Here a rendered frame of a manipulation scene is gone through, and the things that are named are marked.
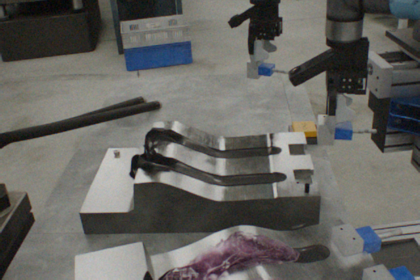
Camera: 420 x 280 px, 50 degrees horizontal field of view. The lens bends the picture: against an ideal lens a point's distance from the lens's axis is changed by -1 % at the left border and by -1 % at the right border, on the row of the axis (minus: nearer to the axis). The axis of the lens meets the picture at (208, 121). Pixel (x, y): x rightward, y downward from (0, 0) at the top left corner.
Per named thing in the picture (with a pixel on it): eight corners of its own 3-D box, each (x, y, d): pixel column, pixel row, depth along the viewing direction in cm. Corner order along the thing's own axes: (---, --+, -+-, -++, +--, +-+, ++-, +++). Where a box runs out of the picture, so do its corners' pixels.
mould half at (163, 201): (302, 162, 118) (304, 115, 111) (318, 230, 95) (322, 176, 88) (111, 167, 121) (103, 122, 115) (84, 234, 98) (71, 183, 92)
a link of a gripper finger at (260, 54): (266, 72, 135) (268, 40, 132) (247, 70, 137) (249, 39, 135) (270, 71, 137) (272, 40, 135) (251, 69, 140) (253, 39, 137)
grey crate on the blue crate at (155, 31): (186, 29, 439) (185, 14, 432) (191, 42, 403) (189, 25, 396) (123, 36, 433) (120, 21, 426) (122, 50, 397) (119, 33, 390)
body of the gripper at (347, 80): (365, 98, 96) (371, 43, 90) (324, 98, 98) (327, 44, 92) (361, 84, 103) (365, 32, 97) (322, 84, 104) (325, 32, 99)
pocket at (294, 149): (306, 156, 110) (306, 143, 108) (309, 168, 105) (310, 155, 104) (287, 157, 110) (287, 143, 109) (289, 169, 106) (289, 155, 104)
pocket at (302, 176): (313, 182, 101) (314, 168, 99) (316, 197, 96) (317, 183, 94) (292, 183, 101) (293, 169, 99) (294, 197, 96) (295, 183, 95)
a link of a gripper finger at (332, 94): (336, 117, 97) (337, 76, 94) (328, 117, 97) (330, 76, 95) (334, 112, 101) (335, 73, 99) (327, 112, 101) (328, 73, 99)
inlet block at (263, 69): (292, 77, 141) (293, 61, 138) (287, 84, 137) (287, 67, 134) (252, 72, 146) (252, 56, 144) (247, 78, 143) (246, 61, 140)
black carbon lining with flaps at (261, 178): (281, 152, 110) (281, 117, 105) (288, 193, 95) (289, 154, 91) (138, 157, 112) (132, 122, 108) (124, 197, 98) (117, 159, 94)
